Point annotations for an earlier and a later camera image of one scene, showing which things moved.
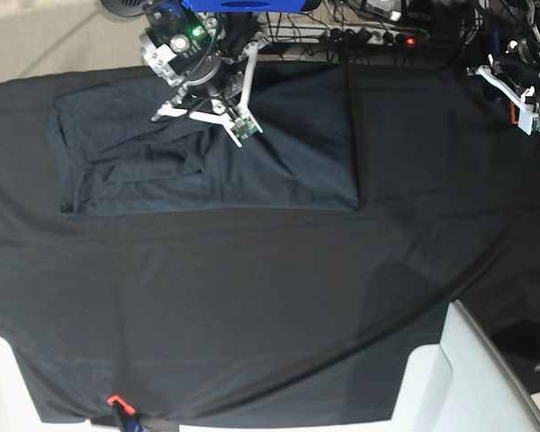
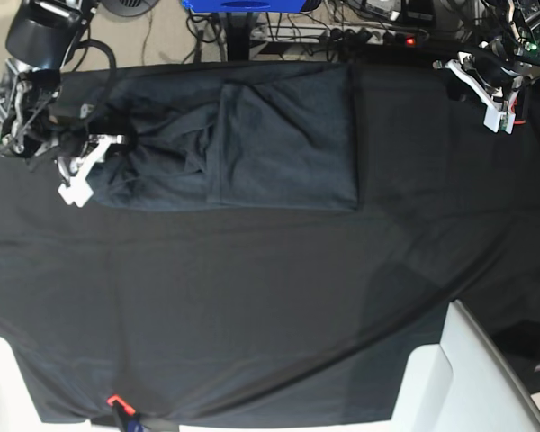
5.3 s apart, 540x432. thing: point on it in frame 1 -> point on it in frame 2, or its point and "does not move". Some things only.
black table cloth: [279, 316] does not move
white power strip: [371, 37] does not move
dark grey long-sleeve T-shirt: [113, 158] does not move
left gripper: [216, 81] -> [64, 139]
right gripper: [526, 74] -> [501, 74]
